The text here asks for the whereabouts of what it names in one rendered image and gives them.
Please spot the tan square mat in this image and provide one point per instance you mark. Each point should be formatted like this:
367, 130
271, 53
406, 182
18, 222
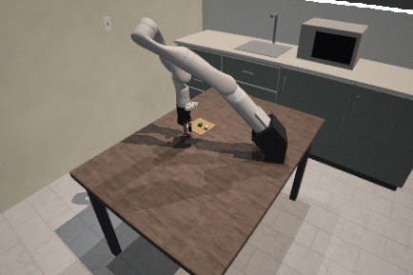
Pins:
201, 130

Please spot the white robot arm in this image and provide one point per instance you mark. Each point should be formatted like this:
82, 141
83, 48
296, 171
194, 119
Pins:
190, 63

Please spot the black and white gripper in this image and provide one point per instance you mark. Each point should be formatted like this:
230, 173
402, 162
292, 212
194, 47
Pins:
184, 106

